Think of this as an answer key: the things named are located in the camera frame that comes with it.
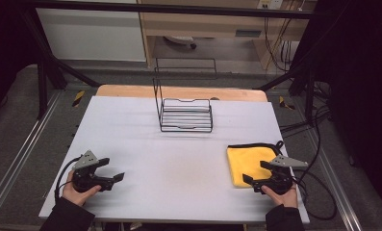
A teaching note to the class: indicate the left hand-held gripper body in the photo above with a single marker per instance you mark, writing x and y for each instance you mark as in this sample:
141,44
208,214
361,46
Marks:
82,179

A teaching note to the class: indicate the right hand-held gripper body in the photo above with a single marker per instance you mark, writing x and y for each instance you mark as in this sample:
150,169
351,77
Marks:
281,181

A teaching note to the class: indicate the yellow towel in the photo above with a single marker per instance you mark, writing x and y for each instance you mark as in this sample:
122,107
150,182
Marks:
243,160

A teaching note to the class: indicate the person's right hand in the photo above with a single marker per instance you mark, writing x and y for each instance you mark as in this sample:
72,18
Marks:
285,199

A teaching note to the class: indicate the person's left hand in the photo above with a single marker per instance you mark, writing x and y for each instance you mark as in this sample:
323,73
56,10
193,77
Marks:
74,196

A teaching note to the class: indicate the yellow black tape strip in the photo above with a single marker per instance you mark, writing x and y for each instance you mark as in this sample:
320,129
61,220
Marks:
78,98
285,103

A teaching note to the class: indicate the black curtain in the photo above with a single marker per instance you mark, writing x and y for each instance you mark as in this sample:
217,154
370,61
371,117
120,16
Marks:
361,80
2,48

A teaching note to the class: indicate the white cabinet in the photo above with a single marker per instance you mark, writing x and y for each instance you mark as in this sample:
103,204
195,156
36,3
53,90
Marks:
89,35

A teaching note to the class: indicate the office chair base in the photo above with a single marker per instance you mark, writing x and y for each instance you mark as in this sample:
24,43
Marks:
180,40

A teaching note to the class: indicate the white power strip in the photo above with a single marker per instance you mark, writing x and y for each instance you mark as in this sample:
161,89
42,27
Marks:
270,4

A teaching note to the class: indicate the aluminium floor rail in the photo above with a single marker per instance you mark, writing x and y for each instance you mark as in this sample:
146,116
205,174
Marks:
339,189
21,150

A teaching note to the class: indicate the black metal frame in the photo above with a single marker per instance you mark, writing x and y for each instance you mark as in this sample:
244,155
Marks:
179,9

